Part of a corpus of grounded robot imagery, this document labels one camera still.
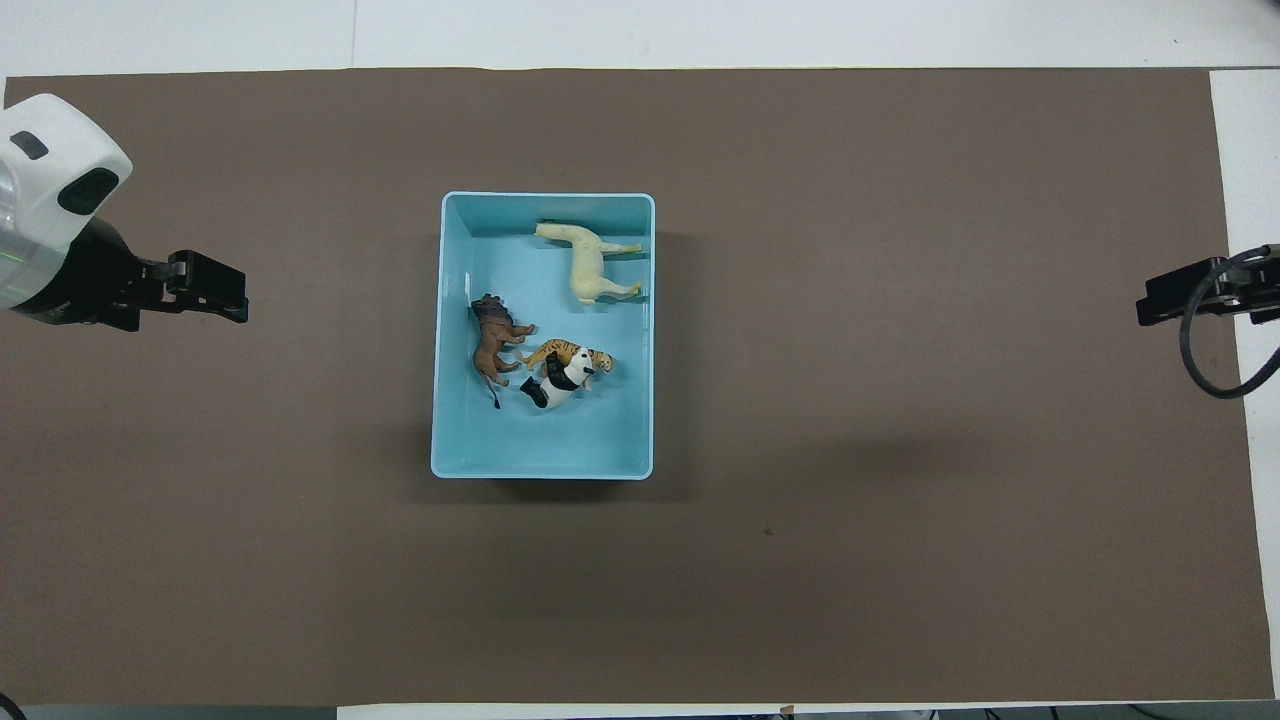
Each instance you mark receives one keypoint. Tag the black and white panda toy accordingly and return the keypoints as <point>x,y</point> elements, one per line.
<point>560,385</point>

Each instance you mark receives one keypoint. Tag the brown lion toy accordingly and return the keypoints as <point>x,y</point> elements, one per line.
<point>492,345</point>

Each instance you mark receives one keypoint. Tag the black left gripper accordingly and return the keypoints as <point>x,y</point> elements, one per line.
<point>95,285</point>

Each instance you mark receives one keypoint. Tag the orange striped tiger toy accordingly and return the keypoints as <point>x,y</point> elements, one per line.
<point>560,350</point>

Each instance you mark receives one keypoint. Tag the light blue storage box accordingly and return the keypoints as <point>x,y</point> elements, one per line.
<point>600,440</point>

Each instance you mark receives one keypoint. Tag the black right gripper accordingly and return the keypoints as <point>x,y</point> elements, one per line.
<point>1258,285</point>

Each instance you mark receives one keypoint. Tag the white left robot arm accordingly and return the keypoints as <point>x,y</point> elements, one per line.
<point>50,190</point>

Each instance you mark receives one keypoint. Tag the cream llama toy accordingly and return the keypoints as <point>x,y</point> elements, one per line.
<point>585,265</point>

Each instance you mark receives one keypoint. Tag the brown table mat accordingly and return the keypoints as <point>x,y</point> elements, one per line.
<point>700,600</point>

